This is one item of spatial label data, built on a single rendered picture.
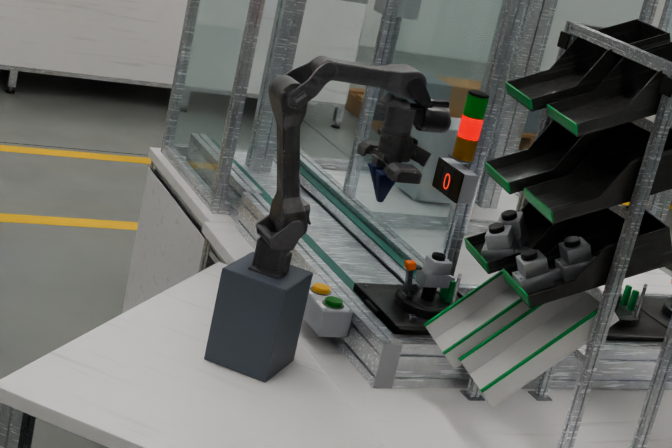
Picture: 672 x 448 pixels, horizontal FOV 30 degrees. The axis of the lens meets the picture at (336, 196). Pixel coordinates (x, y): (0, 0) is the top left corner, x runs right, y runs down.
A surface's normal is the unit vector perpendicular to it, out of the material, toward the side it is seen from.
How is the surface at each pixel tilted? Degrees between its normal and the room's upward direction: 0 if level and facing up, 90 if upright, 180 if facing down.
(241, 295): 90
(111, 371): 0
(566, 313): 45
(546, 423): 0
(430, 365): 90
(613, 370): 90
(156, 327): 0
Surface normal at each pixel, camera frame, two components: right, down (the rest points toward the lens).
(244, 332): -0.36, 0.19
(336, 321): 0.38, 0.35
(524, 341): -0.52, -0.76
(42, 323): 0.21, -0.94
